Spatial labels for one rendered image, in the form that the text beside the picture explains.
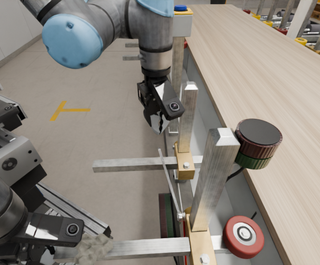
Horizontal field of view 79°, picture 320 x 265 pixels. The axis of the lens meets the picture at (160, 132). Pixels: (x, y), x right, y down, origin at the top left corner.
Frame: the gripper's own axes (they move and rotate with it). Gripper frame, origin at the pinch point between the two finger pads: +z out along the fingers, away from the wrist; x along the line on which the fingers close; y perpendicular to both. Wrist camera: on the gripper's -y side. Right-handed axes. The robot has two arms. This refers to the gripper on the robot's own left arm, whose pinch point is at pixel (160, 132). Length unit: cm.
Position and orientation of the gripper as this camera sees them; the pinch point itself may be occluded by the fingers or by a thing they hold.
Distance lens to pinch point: 58.8
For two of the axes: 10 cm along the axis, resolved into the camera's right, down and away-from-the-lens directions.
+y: -4.4, -6.0, 6.7
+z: 0.0, 7.4, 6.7
